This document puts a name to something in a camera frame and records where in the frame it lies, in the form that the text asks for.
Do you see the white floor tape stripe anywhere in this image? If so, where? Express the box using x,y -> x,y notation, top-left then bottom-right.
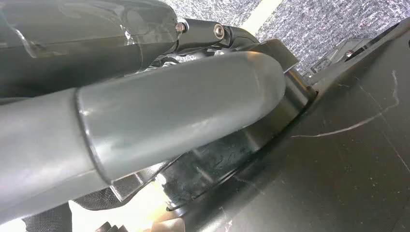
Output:
239,0 -> 284,36

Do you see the black robot body shell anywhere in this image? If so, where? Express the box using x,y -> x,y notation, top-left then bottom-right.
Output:
179,17 -> 410,232

